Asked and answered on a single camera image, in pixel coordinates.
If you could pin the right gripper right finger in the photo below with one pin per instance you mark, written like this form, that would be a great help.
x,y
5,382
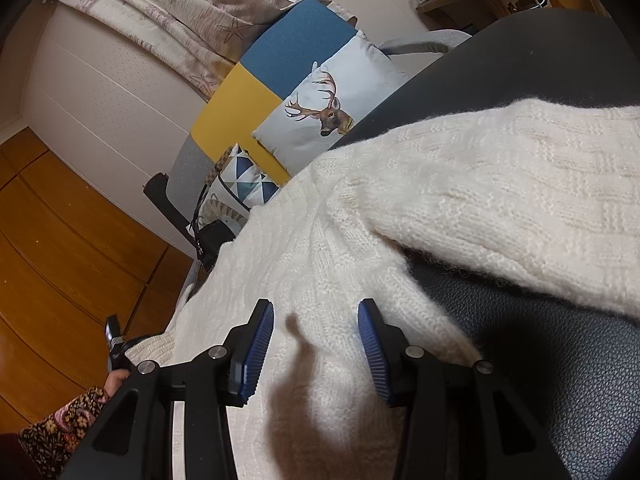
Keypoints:
x,y
385,348

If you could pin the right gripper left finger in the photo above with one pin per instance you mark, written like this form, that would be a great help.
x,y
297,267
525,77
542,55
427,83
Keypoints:
x,y
248,345

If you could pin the cream knitted sweater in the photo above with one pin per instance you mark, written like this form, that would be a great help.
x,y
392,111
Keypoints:
x,y
313,252

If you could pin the floral sleeve forearm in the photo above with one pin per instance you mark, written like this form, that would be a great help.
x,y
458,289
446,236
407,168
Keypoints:
x,y
50,443

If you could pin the person's left hand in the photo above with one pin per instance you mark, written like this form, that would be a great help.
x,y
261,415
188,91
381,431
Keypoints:
x,y
114,381

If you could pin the black handbag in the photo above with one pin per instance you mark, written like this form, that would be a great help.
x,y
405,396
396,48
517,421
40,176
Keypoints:
x,y
209,240

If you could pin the wooden wardrobe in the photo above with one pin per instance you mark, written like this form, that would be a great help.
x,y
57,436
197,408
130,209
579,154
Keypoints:
x,y
69,259

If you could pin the triangle pattern pillow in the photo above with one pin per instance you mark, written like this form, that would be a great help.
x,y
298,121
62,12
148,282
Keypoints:
x,y
232,189

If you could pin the white deer print pillow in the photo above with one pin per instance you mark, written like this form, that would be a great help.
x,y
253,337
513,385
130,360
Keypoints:
x,y
328,103

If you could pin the grey yellow blue sofa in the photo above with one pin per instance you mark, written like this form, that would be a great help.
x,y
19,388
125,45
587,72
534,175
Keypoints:
x,y
237,108

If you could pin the beige patterned curtain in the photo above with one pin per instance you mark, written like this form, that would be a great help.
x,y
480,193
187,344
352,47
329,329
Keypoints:
x,y
165,25

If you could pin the wooden side table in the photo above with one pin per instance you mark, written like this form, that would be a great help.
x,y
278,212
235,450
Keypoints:
x,y
461,14

